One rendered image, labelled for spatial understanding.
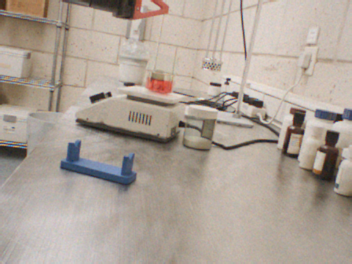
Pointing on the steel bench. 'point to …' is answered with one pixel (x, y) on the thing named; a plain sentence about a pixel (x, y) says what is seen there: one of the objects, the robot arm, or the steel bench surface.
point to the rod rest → (73, 161)
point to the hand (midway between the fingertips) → (164, 9)
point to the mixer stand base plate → (228, 119)
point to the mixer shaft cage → (216, 42)
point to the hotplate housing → (135, 117)
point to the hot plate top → (149, 94)
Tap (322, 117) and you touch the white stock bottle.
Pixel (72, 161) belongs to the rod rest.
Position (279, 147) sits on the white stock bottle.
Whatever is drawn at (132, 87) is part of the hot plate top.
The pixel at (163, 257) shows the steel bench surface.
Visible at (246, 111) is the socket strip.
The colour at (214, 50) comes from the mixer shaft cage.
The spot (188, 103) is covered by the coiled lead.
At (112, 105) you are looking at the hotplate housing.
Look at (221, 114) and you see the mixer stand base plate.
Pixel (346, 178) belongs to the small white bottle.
